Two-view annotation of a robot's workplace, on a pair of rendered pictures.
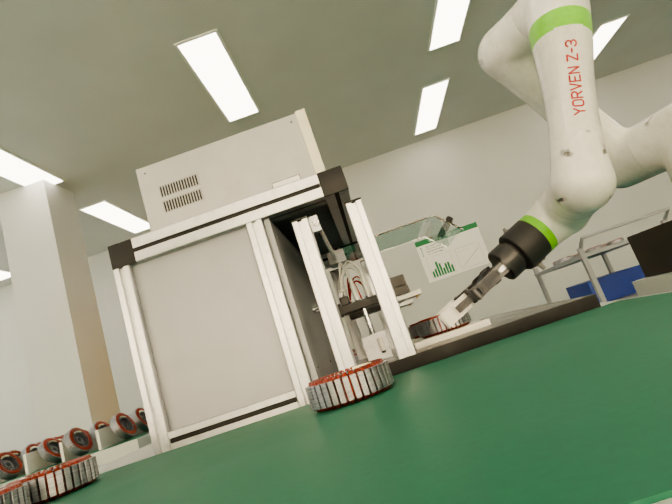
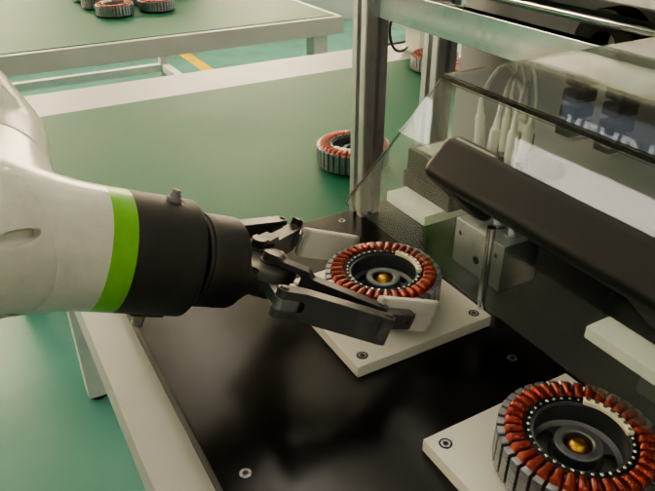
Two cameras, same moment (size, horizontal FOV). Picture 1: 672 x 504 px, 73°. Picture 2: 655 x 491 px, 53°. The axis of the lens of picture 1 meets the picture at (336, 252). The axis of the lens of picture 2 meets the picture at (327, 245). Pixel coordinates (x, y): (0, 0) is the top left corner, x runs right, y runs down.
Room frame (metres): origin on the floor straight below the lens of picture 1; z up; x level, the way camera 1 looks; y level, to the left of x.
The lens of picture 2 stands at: (1.39, -0.49, 1.16)
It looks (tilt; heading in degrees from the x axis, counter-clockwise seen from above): 30 degrees down; 149
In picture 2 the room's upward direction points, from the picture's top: straight up
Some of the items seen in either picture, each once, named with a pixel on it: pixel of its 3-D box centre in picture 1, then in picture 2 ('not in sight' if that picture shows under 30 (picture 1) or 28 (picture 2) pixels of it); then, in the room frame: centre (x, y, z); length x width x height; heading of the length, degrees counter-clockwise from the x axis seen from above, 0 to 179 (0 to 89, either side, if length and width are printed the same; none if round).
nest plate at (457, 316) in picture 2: (447, 334); (381, 303); (0.96, -0.16, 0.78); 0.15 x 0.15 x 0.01; 88
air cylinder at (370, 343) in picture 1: (377, 346); not in sight; (0.97, -0.02, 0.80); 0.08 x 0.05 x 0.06; 178
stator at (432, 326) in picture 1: (442, 322); (382, 283); (0.96, -0.16, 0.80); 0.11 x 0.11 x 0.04
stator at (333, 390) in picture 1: (349, 384); (353, 152); (0.61, 0.04, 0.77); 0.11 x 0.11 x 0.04
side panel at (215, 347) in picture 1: (213, 333); not in sight; (0.77, 0.24, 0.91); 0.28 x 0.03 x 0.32; 88
